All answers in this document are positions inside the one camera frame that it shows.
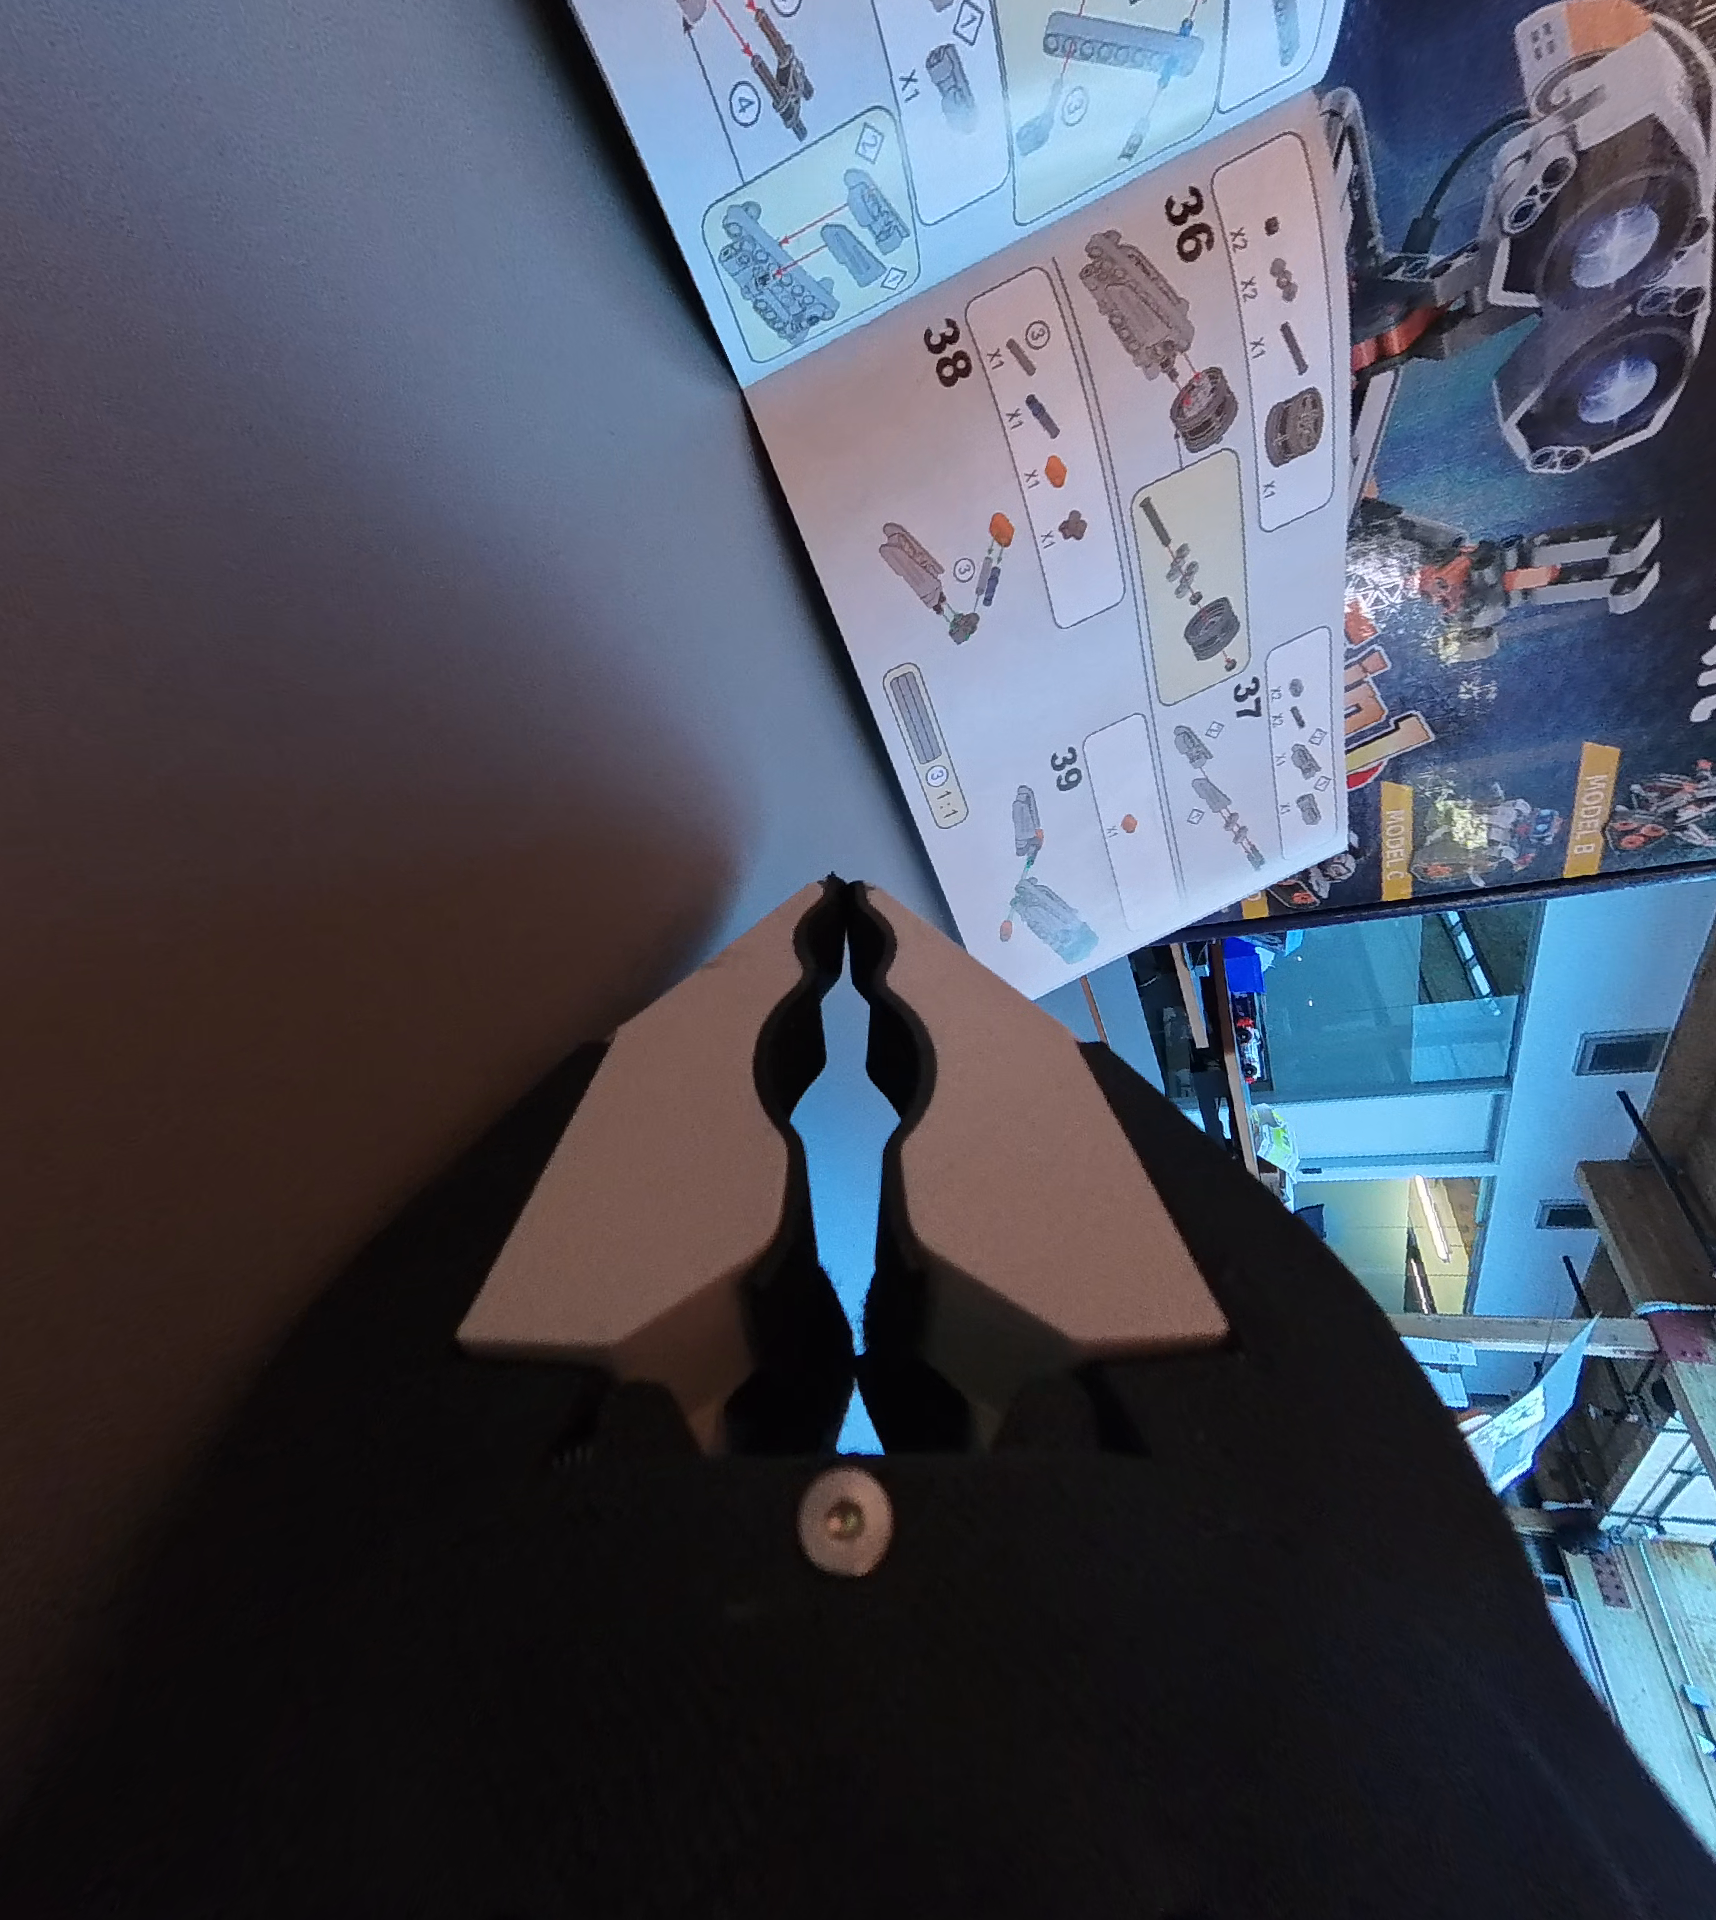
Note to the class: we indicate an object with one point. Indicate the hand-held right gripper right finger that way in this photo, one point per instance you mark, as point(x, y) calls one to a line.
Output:
point(1068, 1200)

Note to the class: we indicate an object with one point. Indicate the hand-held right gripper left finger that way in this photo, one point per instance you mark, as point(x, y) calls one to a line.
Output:
point(620, 1200)

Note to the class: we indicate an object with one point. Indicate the distant cluttered workbench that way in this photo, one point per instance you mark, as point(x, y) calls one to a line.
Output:
point(1204, 1051)

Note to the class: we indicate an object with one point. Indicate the ceiling light strip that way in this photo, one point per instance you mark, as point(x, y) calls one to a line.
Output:
point(1427, 1216)

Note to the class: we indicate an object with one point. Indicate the glass partition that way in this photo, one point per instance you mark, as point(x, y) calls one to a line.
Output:
point(1384, 1019)

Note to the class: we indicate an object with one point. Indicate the white paper sheet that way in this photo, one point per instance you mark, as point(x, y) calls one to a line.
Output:
point(1533, 1420)

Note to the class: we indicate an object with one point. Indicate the wooden roof beam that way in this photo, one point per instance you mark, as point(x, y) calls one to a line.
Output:
point(1659, 1245)

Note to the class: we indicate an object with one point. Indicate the open instruction booklet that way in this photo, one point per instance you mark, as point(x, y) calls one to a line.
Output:
point(872, 481)

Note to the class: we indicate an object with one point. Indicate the robot kit box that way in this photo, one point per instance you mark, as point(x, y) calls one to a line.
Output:
point(1623, 677)

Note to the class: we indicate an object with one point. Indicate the wall vent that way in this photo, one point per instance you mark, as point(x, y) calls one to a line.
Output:
point(1623, 1051)

